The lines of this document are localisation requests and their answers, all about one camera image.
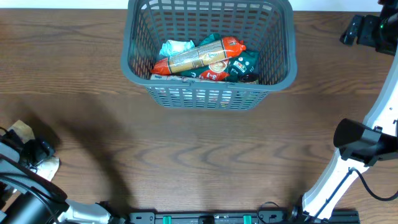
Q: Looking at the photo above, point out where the white paper bag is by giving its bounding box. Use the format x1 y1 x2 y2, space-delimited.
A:
8 120 60 182

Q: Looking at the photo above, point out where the green Nescafe coffee bag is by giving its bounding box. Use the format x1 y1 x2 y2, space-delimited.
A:
180 33 259 82

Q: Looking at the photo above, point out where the red spaghetti packet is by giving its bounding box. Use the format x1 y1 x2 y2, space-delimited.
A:
150 37 246 75

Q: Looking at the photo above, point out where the teal small tissue packet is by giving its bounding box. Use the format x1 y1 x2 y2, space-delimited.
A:
159 40 195 57

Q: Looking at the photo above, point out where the blue Kleenex tissue pack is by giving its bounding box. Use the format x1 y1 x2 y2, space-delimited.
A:
147 86 267 110

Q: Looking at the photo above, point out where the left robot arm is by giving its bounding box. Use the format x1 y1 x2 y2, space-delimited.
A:
1 128 127 224

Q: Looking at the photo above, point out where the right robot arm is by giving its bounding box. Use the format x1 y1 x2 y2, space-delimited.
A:
288 0 397 223

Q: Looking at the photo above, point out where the grey plastic basket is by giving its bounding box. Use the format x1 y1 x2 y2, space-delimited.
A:
121 0 297 110

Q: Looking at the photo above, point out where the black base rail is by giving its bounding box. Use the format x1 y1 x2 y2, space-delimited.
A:
127 207 361 224

